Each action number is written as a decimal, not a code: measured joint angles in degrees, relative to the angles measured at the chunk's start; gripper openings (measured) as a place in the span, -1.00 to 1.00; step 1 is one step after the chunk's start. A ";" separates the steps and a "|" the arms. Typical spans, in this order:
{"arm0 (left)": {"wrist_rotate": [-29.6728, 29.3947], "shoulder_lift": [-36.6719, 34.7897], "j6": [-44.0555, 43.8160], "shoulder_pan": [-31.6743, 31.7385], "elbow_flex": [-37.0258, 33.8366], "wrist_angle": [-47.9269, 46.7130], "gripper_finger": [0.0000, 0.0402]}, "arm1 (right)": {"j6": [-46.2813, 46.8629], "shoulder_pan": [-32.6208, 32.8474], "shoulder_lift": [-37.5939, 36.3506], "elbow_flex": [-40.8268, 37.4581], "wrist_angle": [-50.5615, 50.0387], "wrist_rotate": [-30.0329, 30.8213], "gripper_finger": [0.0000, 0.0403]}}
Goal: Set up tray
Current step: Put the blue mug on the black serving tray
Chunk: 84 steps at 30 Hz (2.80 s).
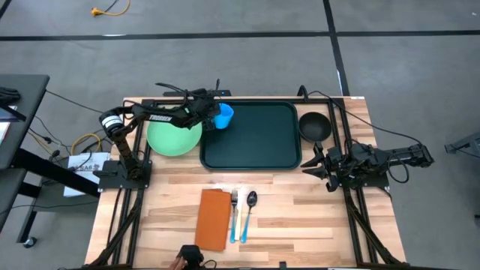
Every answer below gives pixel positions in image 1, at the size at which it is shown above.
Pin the grey floor stand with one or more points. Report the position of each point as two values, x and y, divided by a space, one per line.
467 144

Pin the black caster wheel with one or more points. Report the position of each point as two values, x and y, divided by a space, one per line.
30 242

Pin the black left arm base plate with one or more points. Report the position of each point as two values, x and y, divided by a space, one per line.
112 176

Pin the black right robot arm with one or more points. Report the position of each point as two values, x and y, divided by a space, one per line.
386 157

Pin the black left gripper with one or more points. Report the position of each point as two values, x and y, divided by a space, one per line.
200 107

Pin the dark green plastic tray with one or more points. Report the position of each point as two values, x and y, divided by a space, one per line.
258 138

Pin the orange cloth napkin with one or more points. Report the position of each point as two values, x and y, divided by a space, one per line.
212 221

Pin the black bar at table edge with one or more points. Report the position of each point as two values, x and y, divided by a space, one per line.
225 93

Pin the black metal table frame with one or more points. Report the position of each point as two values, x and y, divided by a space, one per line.
262 100

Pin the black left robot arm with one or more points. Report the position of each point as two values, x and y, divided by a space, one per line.
161 117

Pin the black desk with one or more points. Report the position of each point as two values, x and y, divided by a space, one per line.
22 112

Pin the black bowl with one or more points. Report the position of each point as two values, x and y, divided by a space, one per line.
314 126

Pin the blue plastic cup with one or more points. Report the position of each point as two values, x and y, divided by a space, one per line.
226 116

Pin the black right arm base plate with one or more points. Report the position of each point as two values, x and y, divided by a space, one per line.
369 183

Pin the black item on desk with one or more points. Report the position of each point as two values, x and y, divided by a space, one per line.
8 95

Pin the black handheld device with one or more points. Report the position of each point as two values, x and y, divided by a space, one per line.
191 255

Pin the green plate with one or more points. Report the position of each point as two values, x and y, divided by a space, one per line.
172 140

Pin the person's hand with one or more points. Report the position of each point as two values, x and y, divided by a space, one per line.
178 264

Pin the white printed paper sheet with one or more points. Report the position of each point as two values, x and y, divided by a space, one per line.
84 176

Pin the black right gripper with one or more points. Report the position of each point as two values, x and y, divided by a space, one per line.
335 163

